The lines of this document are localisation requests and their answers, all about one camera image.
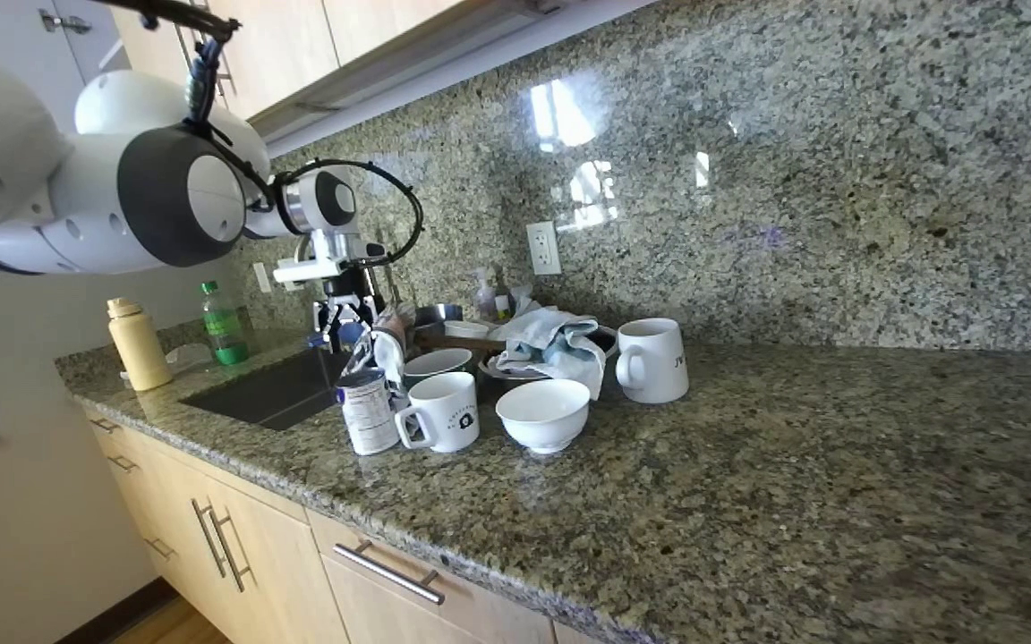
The small white cup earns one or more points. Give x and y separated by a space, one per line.
466 327

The small white wall switch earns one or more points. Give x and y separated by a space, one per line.
262 282

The stainless steel sink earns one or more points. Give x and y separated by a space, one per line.
251 389

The white wall cabinet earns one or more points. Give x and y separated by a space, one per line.
16 29

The clear pump soap dispenser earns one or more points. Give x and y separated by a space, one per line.
492 291

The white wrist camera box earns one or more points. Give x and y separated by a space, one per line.
306 269

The light wood lower cabinets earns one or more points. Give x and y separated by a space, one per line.
278 559

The blue and white cloth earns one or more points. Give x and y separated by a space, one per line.
554 345

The patterned white towel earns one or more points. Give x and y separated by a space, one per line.
382 361

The black pan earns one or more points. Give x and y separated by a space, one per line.
503 374

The large plain white mug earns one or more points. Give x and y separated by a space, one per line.
658 363

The white wall outlet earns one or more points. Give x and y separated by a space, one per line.
543 251

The green plastic bottle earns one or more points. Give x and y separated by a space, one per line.
222 334

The white mug with logo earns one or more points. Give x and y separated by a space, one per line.
449 417

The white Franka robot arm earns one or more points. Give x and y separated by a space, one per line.
99 191

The tin can with label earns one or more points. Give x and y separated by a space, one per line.
370 420

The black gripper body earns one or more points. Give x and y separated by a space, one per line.
346 299

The metal cabinet hinge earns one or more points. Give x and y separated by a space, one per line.
61 23

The white bowl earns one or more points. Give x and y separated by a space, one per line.
543 417

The white mug with dark rim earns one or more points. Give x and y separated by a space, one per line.
437 363

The yellow bottle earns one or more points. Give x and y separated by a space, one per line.
136 352

